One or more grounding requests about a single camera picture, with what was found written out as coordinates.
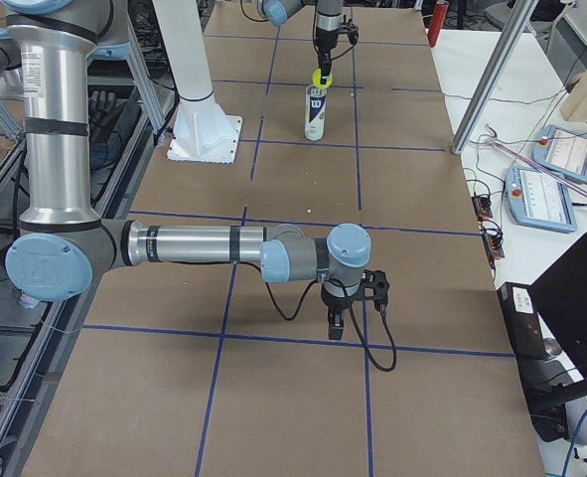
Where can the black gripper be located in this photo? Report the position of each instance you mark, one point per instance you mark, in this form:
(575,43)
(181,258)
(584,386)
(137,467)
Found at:
(336,301)
(325,43)

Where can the yellow tennis ball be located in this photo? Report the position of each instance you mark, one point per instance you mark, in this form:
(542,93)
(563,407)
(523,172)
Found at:
(321,80)

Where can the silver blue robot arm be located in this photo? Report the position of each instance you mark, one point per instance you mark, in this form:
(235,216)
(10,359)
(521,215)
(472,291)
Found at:
(65,244)
(327,14)

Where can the white tennis ball can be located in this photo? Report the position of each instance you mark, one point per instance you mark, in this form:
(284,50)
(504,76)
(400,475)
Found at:
(315,110)

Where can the red cylinder tube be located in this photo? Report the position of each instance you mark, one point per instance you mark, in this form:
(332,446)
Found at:
(437,20)

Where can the lower orange connector block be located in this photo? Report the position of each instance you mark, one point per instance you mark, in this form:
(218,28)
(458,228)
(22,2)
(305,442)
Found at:
(493,242)

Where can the orange connector block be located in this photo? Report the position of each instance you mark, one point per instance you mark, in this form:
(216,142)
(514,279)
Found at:
(493,242)
(482,205)

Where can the black computer box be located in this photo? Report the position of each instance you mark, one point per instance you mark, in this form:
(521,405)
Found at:
(523,324)

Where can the upper orange connector block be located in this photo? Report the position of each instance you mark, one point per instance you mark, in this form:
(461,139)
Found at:
(482,205)

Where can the metal reach stick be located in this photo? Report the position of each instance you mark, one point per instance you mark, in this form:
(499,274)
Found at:
(507,147)

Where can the near teach pendant tablet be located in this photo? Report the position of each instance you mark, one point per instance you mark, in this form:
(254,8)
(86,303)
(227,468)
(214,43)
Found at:
(539,201)

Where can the teach pendant tablet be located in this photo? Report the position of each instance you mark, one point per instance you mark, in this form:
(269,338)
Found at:
(562,151)
(539,201)

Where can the black monitor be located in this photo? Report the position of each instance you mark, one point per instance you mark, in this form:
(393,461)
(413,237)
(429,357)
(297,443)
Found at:
(560,297)

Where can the far teach pendant tablet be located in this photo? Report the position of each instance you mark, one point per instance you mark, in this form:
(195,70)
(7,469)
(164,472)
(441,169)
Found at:
(562,151)

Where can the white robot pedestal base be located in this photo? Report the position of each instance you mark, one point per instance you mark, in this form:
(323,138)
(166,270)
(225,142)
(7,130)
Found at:
(203,132)

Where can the aluminium frame post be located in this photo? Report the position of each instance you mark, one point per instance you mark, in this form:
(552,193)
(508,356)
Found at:
(502,52)

